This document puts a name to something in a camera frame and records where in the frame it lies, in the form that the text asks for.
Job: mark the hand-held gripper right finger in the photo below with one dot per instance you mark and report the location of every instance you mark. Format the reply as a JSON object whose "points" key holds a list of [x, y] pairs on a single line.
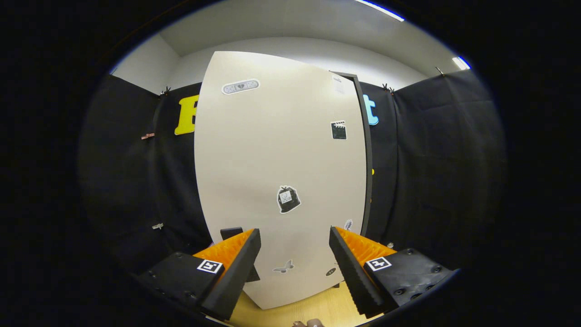
{"points": [[352, 272]]}

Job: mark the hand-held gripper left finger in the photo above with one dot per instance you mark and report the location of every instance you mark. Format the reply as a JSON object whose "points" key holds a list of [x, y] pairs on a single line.
{"points": [[238, 277]]}

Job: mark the grey shoe cabinet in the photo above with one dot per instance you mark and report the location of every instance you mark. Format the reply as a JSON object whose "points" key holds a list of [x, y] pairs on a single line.
{"points": [[368, 159]]}

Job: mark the black backdrop cloth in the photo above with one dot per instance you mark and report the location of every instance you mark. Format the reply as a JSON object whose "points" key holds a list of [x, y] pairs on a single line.
{"points": [[127, 181]]}

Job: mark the pink clip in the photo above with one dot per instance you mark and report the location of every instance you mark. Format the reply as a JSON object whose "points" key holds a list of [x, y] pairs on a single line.
{"points": [[147, 136]]}

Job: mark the short ceiling light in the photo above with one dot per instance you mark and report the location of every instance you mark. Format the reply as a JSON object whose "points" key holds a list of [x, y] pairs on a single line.
{"points": [[461, 63]]}

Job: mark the long ceiling light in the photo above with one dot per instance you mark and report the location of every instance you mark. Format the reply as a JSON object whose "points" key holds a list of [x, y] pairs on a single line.
{"points": [[381, 10]]}

